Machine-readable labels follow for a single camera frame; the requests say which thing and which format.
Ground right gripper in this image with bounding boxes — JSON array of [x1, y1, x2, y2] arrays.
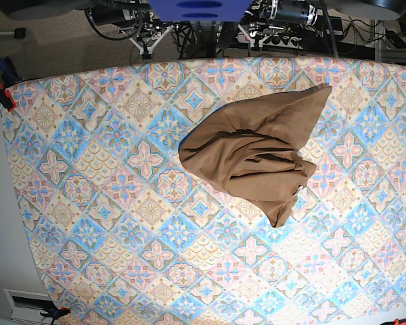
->
[[118, 24, 173, 60]]

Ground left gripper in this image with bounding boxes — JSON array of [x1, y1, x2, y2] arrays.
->
[[237, 24, 274, 51]]

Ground brown t-shirt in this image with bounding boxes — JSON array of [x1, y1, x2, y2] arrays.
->
[[178, 84, 332, 228]]

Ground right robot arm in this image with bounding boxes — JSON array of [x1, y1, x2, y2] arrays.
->
[[84, 1, 174, 60]]

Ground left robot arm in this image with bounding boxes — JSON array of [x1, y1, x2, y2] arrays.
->
[[237, 0, 319, 51]]

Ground black power strip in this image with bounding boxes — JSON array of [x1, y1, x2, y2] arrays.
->
[[236, 32, 303, 50]]

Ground black floor block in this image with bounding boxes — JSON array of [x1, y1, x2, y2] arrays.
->
[[14, 28, 26, 39]]

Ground red black clamp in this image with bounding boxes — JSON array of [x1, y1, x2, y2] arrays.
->
[[0, 83, 16, 112]]

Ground patterned tablecloth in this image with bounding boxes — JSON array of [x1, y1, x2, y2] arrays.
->
[[1, 58, 406, 324]]

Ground orange black spring clamp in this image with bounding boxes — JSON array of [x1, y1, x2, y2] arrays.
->
[[40, 307, 70, 322]]

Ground white floor vent box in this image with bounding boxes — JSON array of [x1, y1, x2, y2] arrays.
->
[[4, 288, 55, 324]]

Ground red clamp bottom edge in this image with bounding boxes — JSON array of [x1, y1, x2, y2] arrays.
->
[[388, 318, 406, 325]]

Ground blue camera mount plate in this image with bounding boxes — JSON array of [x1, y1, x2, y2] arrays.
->
[[148, 0, 252, 22]]

